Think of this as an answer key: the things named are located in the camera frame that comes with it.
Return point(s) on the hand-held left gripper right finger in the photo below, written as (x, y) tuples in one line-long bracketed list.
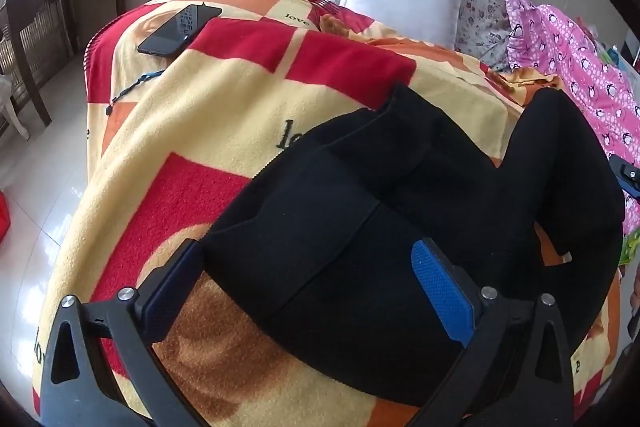
[(442, 289)]

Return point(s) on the pink penguin print blanket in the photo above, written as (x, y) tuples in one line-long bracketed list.
[(575, 57)]

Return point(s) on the white ornate chair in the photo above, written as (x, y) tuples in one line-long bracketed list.
[(15, 117)]

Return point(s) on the red yellow checkered blanket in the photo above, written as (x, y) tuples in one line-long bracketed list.
[(225, 107)]

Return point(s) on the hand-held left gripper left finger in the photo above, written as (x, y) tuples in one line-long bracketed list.
[(170, 288)]

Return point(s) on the red shopping bag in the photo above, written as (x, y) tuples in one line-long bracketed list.
[(4, 214)]

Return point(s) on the black smartphone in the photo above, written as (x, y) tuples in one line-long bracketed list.
[(175, 29)]

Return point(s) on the green printed cloth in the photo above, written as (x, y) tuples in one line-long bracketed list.
[(631, 247)]

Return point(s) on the black pants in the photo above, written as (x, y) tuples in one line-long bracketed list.
[(350, 207)]

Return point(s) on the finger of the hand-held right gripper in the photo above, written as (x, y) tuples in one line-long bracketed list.
[(630, 184)]

